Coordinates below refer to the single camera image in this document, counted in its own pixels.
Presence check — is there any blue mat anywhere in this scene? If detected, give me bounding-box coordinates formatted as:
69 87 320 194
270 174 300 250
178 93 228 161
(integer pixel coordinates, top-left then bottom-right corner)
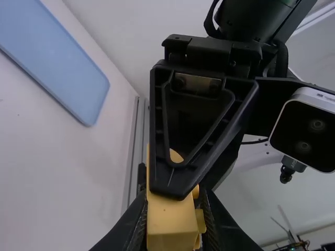
0 0 110 128

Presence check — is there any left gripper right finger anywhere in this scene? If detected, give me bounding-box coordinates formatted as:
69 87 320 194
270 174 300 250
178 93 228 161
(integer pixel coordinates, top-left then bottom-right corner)
200 188 264 251

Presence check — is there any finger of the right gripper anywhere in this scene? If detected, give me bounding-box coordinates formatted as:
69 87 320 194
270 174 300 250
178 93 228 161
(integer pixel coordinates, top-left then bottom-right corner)
169 77 260 201
148 66 175 197

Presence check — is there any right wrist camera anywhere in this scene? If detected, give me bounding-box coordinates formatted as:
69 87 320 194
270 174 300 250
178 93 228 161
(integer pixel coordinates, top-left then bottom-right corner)
269 87 335 174

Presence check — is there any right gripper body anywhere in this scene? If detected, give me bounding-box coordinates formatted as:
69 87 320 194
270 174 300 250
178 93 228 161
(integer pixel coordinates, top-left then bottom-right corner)
156 33 263 149

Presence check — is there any yellow toy brick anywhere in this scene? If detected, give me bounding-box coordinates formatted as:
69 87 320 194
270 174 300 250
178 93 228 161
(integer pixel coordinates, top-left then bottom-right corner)
145 143 207 251

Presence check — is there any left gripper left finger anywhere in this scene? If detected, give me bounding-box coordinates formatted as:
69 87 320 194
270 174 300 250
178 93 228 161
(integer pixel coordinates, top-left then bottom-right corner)
87 162 150 251

